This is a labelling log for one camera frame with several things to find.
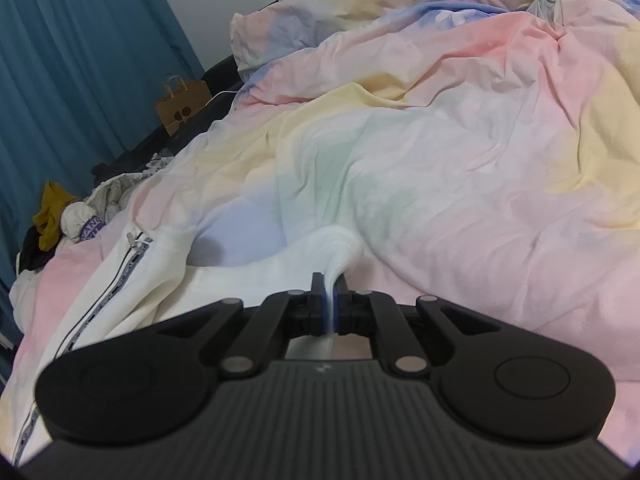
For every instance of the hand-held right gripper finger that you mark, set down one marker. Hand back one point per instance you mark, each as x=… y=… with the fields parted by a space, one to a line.
x=325 y=310
x=336 y=312

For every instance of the white zip jacket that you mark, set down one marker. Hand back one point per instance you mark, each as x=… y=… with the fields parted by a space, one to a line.
x=165 y=280

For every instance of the pastel rainbow duvet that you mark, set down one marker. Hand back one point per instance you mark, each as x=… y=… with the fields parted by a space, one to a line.
x=425 y=160

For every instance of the black bedside furniture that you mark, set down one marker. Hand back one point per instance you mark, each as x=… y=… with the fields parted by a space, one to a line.
x=200 y=110

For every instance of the grey white garment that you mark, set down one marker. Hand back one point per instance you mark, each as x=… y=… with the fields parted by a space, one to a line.
x=112 y=190

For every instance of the brown paper bag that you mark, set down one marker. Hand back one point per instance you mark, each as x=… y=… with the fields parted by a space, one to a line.
x=181 y=102

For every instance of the white garment with purple print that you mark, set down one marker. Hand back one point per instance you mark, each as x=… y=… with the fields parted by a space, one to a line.
x=82 y=220

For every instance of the mustard yellow garment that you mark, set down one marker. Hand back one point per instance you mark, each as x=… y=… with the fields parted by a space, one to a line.
x=52 y=215

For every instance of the black garment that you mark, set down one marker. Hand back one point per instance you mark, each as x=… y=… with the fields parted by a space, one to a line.
x=35 y=255

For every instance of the blue curtain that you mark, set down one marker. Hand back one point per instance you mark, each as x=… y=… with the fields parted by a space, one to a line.
x=75 y=85

